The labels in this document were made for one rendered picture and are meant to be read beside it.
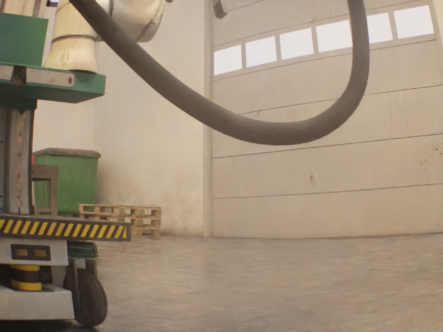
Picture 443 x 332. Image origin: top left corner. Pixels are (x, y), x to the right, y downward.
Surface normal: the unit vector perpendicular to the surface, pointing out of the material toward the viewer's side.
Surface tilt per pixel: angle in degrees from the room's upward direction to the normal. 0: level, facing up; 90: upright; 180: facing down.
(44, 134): 90
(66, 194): 94
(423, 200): 90
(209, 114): 103
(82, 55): 68
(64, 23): 90
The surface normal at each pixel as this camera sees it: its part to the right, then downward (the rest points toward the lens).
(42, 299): 0.74, -0.06
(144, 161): -0.79, -0.05
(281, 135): 0.16, 0.17
